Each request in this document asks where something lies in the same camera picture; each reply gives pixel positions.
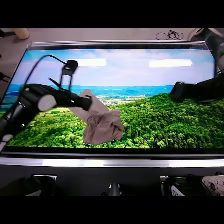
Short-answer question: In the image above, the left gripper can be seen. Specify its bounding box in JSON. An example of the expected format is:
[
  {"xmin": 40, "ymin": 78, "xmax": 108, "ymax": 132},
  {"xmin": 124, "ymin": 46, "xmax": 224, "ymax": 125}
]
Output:
[{"xmin": 67, "ymin": 92, "xmax": 94, "ymax": 112}]

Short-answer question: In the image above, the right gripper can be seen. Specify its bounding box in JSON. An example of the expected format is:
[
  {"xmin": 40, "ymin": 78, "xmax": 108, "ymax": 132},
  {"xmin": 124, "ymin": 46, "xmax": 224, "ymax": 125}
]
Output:
[{"xmin": 169, "ymin": 80, "xmax": 188, "ymax": 103}]

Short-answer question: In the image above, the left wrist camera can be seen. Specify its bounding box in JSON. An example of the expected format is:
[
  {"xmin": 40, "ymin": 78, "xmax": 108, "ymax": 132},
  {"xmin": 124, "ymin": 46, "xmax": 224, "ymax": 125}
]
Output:
[{"xmin": 59, "ymin": 59, "xmax": 80, "ymax": 92}]

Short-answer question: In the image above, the black cable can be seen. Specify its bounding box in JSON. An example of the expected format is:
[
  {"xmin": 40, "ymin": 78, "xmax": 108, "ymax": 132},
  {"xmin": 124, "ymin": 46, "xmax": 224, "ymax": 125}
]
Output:
[{"xmin": 23, "ymin": 54, "xmax": 68, "ymax": 89}]

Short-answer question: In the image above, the silver frame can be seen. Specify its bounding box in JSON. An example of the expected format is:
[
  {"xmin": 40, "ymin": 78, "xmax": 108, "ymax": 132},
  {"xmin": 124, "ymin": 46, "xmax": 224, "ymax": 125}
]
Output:
[{"xmin": 0, "ymin": 39, "xmax": 224, "ymax": 197}]

